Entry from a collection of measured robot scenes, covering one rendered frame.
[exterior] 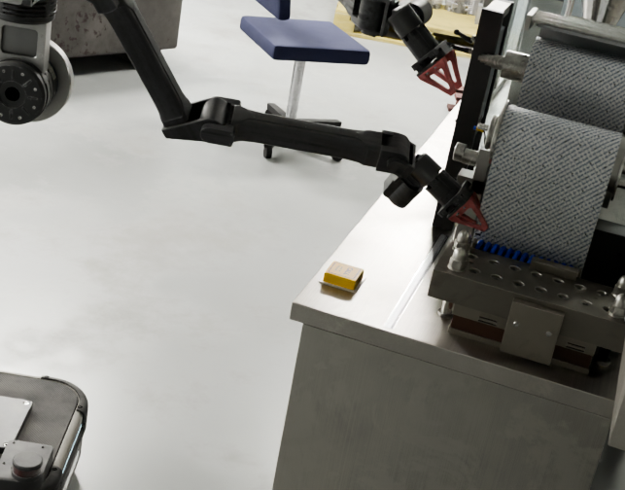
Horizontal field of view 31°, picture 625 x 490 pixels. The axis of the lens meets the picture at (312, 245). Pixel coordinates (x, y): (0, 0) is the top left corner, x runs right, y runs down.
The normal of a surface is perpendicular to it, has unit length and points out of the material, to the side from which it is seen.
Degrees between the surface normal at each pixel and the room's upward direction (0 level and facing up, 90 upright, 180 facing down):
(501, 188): 90
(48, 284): 0
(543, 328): 90
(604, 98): 92
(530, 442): 90
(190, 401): 0
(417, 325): 0
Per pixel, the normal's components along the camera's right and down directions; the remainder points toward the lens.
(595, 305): 0.17, -0.90
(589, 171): -0.31, 0.35
